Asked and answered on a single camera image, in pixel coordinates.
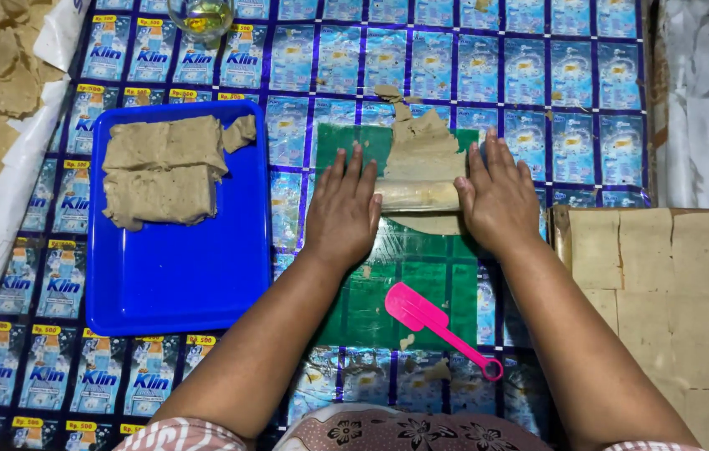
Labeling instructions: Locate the large brown dough slab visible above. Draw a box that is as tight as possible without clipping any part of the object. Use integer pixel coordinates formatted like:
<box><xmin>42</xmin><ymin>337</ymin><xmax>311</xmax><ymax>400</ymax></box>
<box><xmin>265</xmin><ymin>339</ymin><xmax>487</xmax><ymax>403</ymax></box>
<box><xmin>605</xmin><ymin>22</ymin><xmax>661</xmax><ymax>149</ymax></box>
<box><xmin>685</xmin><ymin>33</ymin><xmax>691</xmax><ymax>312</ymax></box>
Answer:
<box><xmin>102</xmin><ymin>164</ymin><xmax>219</xmax><ymax>233</ymax></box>
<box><xmin>102</xmin><ymin>115</ymin><xmax>230</xmax><ymax>177</ymax></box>

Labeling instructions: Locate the blue plastic tray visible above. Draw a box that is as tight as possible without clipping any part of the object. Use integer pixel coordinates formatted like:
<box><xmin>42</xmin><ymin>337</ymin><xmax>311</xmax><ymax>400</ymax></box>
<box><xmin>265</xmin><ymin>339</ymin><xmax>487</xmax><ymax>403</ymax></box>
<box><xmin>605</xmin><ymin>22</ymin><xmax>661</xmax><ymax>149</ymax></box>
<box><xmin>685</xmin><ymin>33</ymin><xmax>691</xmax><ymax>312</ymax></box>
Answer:
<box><xmin>84</xmin><ymin>99</ymin><xmax>273</xmax><ymax>338</ymax></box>

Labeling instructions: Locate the person's left hand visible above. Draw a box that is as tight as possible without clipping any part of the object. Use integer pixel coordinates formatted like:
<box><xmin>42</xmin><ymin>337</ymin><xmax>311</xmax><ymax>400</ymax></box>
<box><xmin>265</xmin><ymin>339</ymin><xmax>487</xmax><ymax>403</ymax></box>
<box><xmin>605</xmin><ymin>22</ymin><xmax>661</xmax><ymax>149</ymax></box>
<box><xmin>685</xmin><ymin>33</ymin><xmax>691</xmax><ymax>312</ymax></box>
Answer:
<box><xmin>301</xmin><ymin>143</ymin><xmax>384</xmax><ymax>270</ymax></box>

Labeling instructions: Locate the white crumpled plastic sheet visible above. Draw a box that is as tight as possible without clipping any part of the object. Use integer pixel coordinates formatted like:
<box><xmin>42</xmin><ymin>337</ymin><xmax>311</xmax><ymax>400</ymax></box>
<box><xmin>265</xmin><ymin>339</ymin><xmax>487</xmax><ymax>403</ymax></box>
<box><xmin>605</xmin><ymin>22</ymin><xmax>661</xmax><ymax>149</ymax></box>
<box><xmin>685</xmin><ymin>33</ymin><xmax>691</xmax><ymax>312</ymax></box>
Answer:
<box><xmin>653</xmin><ymin>0</ymin><xmax>709</xmax><ymax>211</ymax></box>

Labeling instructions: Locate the person's right hand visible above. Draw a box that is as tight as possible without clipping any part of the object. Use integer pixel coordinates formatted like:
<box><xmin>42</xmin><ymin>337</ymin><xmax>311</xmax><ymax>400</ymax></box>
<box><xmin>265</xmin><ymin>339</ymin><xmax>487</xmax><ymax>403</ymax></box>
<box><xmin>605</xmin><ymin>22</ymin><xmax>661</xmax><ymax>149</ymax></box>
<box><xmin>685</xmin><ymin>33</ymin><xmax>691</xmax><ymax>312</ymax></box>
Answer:
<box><xmin>454</xmin><ymin>128</ymin><xmax>543</xmax><ymax>259</ymax></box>

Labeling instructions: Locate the glass bowl of oil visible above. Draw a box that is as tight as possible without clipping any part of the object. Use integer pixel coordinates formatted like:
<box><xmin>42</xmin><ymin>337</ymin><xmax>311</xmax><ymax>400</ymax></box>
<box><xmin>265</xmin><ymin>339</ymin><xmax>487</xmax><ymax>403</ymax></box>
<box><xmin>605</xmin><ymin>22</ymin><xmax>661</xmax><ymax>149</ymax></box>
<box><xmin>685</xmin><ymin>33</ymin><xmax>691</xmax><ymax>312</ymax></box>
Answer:
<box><xmin>167</xmin><ymin>0</ymin><xmax>235</xmax><ymax>42</ymax></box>

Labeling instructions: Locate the pale cream rolling pin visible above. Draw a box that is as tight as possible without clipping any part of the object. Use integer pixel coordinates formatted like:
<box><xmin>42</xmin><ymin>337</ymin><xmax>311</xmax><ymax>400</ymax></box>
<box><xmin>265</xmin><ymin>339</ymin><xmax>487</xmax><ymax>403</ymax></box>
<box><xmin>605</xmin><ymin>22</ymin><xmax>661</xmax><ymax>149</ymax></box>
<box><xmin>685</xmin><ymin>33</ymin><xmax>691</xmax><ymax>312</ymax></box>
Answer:
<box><xmin>374</xmin><ymin>178</ymin><xmax>463</xmax><ymax>213</ymax></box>

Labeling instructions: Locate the pink plastic spatula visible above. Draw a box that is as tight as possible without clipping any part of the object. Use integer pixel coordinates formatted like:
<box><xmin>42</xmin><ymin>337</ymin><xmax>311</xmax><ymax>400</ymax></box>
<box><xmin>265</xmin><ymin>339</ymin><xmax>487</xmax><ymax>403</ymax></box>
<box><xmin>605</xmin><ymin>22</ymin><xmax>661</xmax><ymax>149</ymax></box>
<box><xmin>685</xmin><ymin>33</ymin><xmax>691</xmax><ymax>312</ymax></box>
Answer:
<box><xmin>384</xmin><ymin>282</ymin><xmax>505</xmax><ymax>382</ymax></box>

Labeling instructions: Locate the board of cut dough squares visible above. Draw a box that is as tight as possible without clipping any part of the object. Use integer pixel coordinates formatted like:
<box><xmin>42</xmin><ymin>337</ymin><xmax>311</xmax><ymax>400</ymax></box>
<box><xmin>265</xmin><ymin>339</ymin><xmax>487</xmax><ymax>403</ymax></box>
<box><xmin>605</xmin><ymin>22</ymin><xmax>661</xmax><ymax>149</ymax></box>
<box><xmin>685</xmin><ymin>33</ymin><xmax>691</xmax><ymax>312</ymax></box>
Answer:
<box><xmin>550</xmin><ymin>205</ymin><xmax>709</xmax><ymax>451</ymax></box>

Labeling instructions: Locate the small brown dough piece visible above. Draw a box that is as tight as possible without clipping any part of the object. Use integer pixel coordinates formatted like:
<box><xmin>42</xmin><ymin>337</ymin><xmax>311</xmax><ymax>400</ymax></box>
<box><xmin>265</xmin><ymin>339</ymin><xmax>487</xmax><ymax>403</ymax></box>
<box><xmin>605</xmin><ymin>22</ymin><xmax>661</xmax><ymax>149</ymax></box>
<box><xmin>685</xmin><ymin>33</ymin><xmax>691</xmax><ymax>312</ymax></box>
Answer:
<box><xmin>222</xmin><ymin>114</ymin><xmax>258</xmax><ymax>155</ymax></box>

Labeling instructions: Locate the person's floral patterned clothing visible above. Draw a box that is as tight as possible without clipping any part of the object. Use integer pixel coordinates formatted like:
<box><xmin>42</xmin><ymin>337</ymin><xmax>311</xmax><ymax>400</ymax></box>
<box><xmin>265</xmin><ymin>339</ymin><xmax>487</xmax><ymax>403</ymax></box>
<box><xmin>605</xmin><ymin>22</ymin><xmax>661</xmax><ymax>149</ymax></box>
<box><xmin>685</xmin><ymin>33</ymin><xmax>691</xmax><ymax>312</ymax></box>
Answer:
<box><xmin>113</xmin><ymin>403</ymin><xmax>706</xmax><ymax>451</ymax></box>

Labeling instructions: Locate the flattened brown dough sheet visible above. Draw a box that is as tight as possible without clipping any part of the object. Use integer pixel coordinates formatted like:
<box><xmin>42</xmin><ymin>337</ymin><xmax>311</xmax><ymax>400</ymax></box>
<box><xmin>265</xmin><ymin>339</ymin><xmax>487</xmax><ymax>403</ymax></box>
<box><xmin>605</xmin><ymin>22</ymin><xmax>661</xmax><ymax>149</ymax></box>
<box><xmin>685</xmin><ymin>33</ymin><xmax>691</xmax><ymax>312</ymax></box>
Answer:
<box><xmin>382</xmin><ymin>103</ymin><xmax>469</xmax><ymax>236</ymax></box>

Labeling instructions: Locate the green plastic sheet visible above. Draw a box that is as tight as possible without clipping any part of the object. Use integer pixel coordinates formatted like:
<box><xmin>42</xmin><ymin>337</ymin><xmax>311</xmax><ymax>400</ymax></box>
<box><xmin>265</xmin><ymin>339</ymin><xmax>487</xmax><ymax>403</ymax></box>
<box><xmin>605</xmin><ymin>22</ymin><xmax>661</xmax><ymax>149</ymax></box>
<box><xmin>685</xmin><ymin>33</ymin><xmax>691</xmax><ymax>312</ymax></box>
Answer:
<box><xmin>314</xmin><ymin>122</ymin><xmax>481</xmax><ymax>350</ymax></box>

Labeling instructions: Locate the blue sachet wrapper mat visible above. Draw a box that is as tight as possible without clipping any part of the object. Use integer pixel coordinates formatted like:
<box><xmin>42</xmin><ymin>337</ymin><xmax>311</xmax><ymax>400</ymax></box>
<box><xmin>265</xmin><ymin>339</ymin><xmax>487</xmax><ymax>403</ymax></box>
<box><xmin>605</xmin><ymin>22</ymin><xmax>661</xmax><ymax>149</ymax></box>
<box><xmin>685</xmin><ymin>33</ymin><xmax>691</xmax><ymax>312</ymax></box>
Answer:
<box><xmin>0</xmin><ymin>0</ymin><xmax>653</xmax><ymax>451</ymax></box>

